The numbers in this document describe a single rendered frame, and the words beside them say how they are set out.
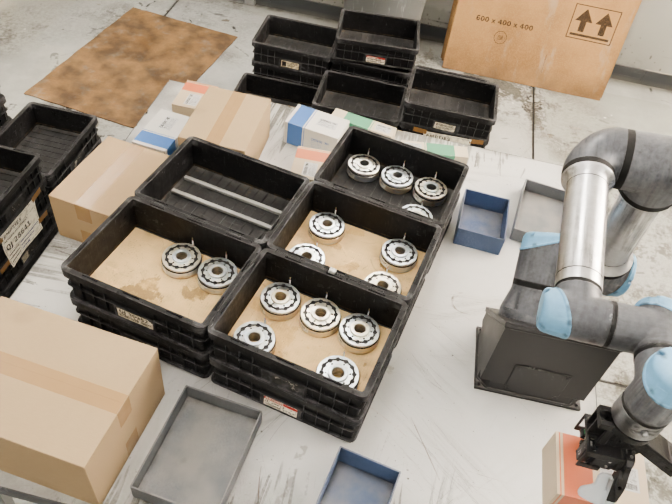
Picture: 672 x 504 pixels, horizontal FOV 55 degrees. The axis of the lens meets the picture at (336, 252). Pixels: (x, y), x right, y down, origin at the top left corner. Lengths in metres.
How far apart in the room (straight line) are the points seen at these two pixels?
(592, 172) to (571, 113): 3.00
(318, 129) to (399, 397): 1.02
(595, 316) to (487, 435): 0.73
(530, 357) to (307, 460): 0.59
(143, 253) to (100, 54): 2.53
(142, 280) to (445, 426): 0.86
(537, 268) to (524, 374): 0.27
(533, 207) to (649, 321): 1.30
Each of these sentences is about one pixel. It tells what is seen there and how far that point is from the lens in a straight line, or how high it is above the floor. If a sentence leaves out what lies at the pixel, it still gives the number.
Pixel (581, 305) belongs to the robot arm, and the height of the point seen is 1.41.
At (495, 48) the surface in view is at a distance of 4.33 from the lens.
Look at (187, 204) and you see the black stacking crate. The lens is 1.95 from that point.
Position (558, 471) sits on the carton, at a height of 1.12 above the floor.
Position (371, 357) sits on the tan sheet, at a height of 0.83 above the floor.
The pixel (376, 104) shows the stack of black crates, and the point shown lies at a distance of 3.21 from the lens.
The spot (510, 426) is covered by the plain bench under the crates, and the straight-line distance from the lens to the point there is 1.77.
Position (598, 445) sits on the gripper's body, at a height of 1.23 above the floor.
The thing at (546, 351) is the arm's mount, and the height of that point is 0.91.
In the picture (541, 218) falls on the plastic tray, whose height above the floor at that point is 0.70.
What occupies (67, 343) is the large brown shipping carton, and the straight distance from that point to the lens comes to 1.59.
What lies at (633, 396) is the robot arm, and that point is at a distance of 1.07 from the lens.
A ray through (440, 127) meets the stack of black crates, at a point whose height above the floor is 0.50.
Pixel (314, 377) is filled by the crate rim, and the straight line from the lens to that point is 1.46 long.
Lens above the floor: 2.17
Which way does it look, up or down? 47 degrees down
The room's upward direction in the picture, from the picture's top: 9 degrees clockwise
